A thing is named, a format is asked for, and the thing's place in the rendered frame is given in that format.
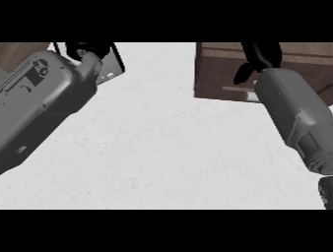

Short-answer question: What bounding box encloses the brown wooden drawer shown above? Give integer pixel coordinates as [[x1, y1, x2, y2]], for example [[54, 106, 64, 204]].
[[193, 41, 333, 108]]

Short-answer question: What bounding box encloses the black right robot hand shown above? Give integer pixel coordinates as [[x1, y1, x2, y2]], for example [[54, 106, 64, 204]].
[[232, 41, 285, 86]]

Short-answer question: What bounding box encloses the white panel with black rim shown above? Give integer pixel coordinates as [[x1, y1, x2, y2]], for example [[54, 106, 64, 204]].
[[49, 41, 126, 87]]

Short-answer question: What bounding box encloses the brown wooden cabinet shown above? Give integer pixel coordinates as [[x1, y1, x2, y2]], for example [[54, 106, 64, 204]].
[[0, 41, 51, 74]]

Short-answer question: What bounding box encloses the small pale cylinder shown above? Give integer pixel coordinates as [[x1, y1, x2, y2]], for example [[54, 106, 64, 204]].
[[243, 91, 261, 102]]

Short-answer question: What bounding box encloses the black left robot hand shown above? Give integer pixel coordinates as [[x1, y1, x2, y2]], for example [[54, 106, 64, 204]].
[[63, 41, 113, 62]]

